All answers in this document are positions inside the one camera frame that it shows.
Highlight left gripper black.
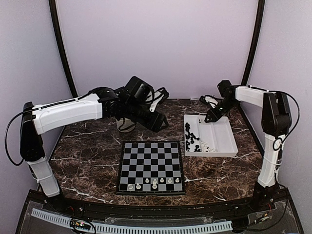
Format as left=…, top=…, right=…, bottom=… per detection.
left=124, top=100, right=169, bottom=133

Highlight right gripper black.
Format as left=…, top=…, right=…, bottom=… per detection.
left=205, top=98, right=238, bottom=122

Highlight white divided plastic tray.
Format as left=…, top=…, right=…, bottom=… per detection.
left=184, top=115, right=238, bottom=157

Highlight black and grey chessboard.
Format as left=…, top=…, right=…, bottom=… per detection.
left=117, top=141, right=185, bottom=195

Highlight white king chess piece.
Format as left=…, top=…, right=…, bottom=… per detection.
left=152, top=179, right=157, bottom=190

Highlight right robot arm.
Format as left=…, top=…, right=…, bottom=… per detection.
left=200, top=80, right=292, bottom=188

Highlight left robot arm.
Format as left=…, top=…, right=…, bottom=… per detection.
left=19, top=87, right=169, bottom=213

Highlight black chess pieces pile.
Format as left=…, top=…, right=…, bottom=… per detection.
left=184, top=122, right=201, bottom=152

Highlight white ribbed cup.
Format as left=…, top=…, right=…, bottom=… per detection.
left=116, top=117, right=136, bottom=133

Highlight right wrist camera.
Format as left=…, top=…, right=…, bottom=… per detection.
left=199, top=95, right=220, bottom=108

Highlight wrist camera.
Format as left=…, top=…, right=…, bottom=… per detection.
left=199, top=95, right=220, bottom=108
left=146, top=87, right=169, bottom=112

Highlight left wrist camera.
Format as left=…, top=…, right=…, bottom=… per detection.
left=146, top=87, right=169, bottom=112

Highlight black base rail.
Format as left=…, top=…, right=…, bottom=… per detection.
left=27, top=189, right=289, bottom=220

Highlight right black frame post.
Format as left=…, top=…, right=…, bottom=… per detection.
left=241, top=0, right=265, bottom=85

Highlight black frame post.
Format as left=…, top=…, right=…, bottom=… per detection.
left=241, top=0, right=265, bottom=85
left=48, top=0, right=78, bottom=98

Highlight white slotted cable duct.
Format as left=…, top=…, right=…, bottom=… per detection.
left=31, top=208, right=233, bottom=234

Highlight left black frame post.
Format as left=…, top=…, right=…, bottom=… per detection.
left=48, top=0, right=78, bottom=98

